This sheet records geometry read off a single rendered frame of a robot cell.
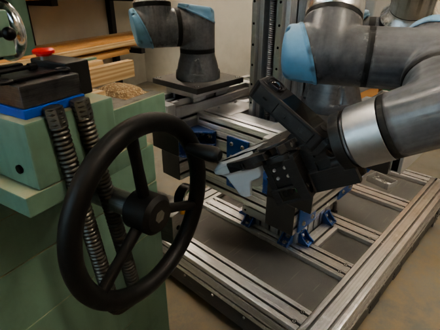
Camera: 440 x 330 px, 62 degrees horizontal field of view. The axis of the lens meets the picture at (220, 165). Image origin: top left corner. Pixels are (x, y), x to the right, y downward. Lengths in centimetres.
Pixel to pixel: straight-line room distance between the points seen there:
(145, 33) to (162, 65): 347
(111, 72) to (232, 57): 327
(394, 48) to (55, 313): 68
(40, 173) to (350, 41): 41
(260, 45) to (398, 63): 73
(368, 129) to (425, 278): 144
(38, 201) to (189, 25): 82
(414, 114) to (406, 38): 11
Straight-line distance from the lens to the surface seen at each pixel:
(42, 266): 70
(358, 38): 49
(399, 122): 41
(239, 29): 405
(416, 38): 50
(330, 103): 93
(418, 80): 43
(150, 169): 81
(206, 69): 123
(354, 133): 42
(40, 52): 58
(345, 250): 149
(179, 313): 149
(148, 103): 77
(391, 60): 48
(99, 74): 88
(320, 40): 49
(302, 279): 133
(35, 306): 73
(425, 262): 191
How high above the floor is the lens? 111
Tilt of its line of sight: 26 degrees down
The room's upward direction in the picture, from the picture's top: straight up
